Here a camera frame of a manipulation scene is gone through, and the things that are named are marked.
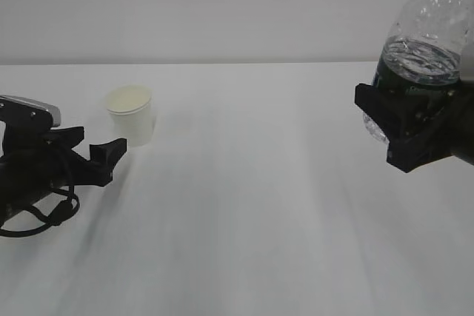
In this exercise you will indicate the white paper cup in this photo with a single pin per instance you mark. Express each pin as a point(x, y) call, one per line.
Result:
point(130, 108)

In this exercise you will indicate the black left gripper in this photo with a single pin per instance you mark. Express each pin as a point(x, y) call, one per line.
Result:
point(29, 174)

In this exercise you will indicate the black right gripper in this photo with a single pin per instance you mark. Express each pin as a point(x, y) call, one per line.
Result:
point(448, 134)

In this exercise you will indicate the clear water bottle green label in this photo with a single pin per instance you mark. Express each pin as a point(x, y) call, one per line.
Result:
point(422, 51)

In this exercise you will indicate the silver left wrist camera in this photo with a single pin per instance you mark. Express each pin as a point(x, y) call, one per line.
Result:
point(29, 115)

